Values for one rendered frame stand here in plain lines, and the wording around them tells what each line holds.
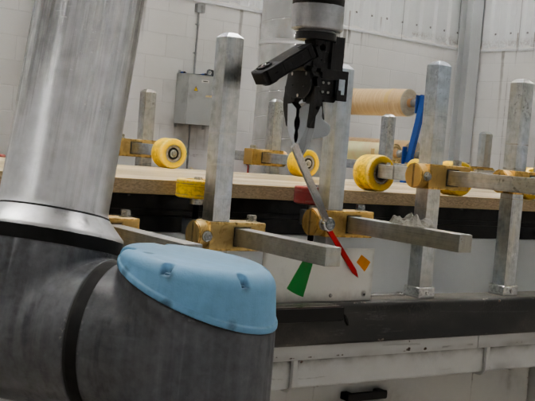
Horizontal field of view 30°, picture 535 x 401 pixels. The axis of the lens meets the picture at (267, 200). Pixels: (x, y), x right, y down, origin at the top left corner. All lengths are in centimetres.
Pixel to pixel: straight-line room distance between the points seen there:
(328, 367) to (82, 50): 110
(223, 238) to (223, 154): 14
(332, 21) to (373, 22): 1026
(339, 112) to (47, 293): 102
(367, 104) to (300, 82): 754
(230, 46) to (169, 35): 846
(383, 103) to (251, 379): 825
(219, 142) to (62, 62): 74
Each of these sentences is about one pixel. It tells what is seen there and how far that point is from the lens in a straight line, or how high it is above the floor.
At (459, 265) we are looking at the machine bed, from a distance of 242.
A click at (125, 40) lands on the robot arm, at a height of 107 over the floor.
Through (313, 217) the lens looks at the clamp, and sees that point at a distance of 184.
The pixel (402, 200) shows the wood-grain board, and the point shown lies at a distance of 224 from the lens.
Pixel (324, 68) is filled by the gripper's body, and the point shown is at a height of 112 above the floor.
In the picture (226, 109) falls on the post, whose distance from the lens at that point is 171.
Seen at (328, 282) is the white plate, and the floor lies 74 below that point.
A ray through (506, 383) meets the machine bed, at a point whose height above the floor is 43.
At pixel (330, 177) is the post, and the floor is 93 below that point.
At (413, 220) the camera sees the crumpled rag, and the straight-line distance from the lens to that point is 174.
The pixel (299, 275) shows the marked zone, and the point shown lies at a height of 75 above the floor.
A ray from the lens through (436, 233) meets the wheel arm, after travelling 170.
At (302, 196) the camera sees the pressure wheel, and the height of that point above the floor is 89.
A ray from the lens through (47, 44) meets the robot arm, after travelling 101.
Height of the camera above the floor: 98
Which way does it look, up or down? 3 degrees down
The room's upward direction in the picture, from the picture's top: 5 degrees clockwise
